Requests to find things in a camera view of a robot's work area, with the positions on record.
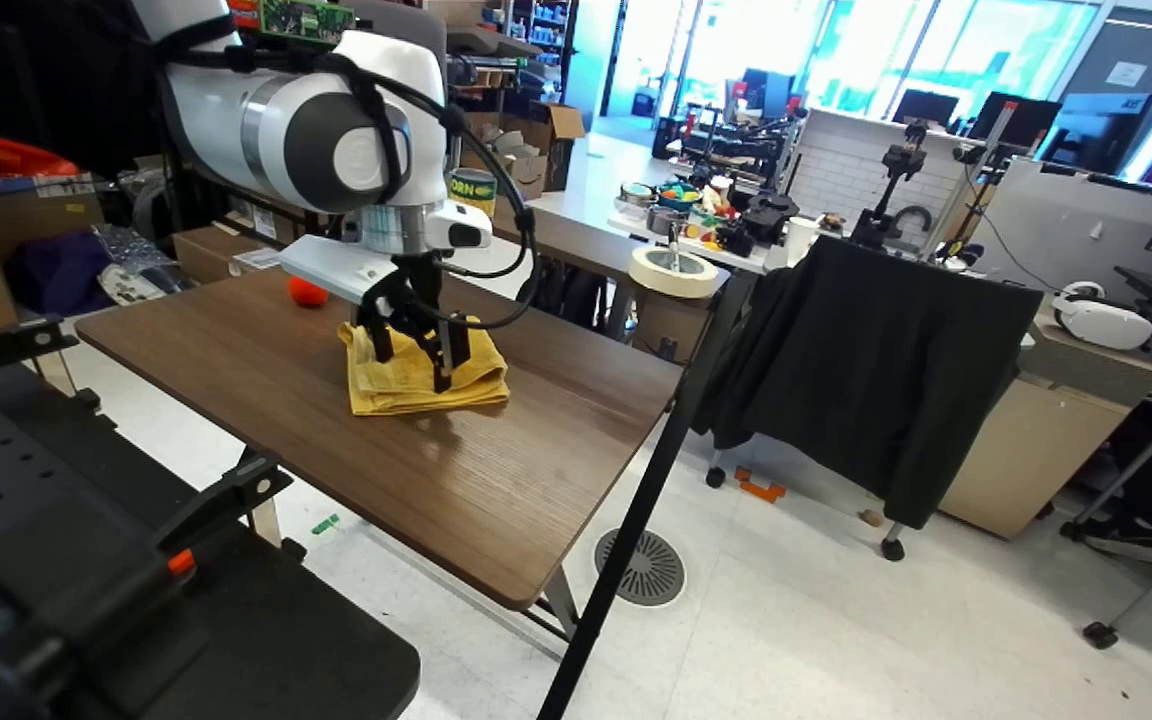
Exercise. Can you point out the black cloth draped cart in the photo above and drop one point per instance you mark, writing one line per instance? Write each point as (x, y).
(877, 369)

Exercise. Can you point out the black clamp with orange tips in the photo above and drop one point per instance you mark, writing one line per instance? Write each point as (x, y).
(96, 619)

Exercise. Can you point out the black tripod pole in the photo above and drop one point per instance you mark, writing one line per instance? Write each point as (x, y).
(680, 410)

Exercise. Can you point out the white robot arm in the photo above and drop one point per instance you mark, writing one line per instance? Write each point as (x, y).
(350, 130)

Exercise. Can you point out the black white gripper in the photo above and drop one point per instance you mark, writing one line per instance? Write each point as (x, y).
(383, 241)

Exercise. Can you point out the cardboard box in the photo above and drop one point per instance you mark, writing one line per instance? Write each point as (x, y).
(539, 144)

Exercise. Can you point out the red plush tomato toy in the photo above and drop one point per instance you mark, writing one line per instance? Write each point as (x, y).
(306, 294)

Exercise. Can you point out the yellow green tape roll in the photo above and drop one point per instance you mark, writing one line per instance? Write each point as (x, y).
(479, 188)

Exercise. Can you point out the yellow towel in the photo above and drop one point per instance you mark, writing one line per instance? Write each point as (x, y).
(406, 381)

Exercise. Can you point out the white masking tape roll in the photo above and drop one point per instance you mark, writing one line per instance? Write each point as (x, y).
(675, 272)

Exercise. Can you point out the round floor drain grate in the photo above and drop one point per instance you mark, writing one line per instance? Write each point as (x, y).
(655, 575)

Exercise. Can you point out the white VR headset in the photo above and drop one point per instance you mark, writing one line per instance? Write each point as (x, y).
(1094, 316)

